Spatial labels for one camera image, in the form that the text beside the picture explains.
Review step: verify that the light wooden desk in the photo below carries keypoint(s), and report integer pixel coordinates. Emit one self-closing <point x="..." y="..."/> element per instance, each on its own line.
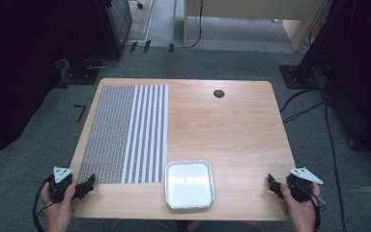
<point x="248" y="8"/>

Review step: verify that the chair caster wheel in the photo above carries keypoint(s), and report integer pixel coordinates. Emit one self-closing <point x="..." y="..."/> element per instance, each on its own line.
<point x="140" y="5"/>

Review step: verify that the dark cabinet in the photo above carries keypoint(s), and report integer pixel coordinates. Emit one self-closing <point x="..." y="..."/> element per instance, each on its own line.
<point x="119" y="22"/>

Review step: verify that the silver foil tray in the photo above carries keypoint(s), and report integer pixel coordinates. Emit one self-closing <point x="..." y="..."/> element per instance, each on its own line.
<point x="189" y="183"/>

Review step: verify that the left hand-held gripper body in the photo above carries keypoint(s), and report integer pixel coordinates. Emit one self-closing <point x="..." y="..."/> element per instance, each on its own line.
<point x="59" y="183"/>

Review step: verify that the black floor tape strip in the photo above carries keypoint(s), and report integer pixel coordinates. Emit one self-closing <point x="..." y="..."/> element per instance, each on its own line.
<point x="147" y="46"/>
<point x="171" y="48"/>

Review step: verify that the grey striped placemat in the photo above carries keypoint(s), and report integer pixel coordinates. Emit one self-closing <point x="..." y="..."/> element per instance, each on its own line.
<point x="125" y="135"/>

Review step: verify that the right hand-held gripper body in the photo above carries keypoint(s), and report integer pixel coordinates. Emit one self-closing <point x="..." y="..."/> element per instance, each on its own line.
<point x="299" y="187"/>

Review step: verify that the person's right hand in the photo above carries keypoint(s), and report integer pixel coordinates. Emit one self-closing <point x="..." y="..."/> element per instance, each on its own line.
<point x="299" y="212"/>

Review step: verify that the black stand base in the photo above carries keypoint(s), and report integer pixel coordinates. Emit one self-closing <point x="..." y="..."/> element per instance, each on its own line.
<point x="294" y="77"/>
<point x="80" y="72"/>

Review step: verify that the person's left hand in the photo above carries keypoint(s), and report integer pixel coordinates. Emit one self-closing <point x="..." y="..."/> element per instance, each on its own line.
<point x="58" y="212"/>

